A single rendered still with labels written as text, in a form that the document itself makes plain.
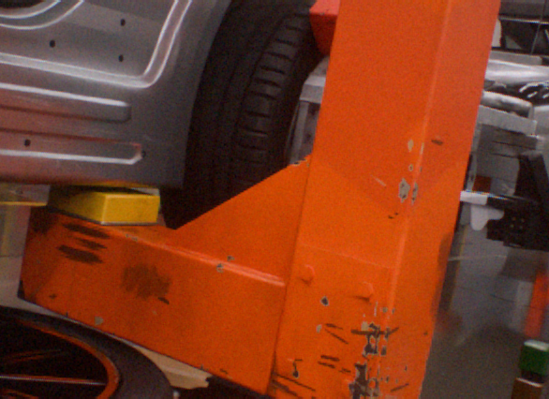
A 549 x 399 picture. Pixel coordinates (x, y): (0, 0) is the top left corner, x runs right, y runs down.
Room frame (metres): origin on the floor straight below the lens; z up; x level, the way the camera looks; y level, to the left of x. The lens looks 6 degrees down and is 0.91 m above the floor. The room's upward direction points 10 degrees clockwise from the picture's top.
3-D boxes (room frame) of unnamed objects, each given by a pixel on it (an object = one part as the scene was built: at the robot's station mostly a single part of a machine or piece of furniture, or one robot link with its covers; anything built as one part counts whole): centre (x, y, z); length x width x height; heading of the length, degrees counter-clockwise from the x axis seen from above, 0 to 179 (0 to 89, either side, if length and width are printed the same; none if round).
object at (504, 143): (1.81, -0.45, 0.93); 0.09 x 0.05 x 0.05; 57
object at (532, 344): (1.25, -0.40, 0.64); 0.04 x 0.04 x 0.04; 57
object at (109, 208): (1.54, 0.28, 0.71); 0.14 x 0.14 x 0.05; 57
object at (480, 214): (1.49, -0.33, 0.81); 0.09 x 0.03 x 0.06; 111
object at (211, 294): (1.44, 0.14, 0.69); 0.52 x 0.17 x 0.35; 57
